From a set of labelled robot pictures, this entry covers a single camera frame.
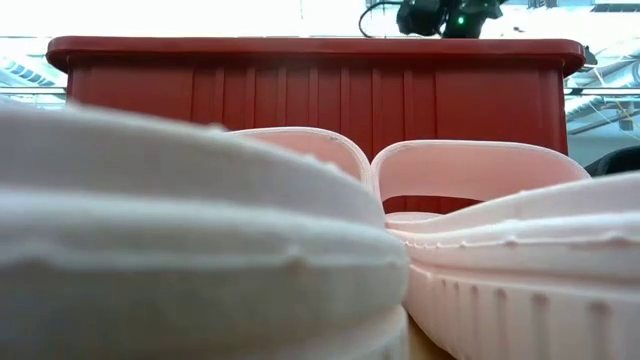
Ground pale pink slide sandal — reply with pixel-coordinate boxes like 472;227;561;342
0;102;412;360
370;139;640;360

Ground red plastic bin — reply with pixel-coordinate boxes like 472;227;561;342
45;35;586;216

